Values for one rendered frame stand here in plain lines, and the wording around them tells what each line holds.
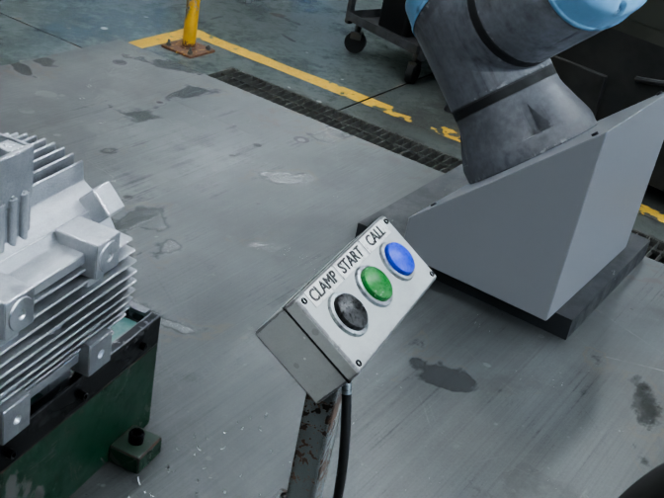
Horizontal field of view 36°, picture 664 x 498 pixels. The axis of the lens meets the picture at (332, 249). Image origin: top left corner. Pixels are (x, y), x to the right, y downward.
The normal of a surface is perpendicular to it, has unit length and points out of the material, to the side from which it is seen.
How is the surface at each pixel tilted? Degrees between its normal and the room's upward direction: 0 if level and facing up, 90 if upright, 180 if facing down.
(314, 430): 90
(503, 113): 61
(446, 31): 93
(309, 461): 90
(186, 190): 0
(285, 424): 0
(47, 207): 32
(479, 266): 90
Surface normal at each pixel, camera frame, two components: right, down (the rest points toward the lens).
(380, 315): 0.63, -0.54
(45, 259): 0.17, -0.86
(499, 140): -0.57, -0.06
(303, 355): -0.40, 0.37
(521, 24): -0.60, 0.64
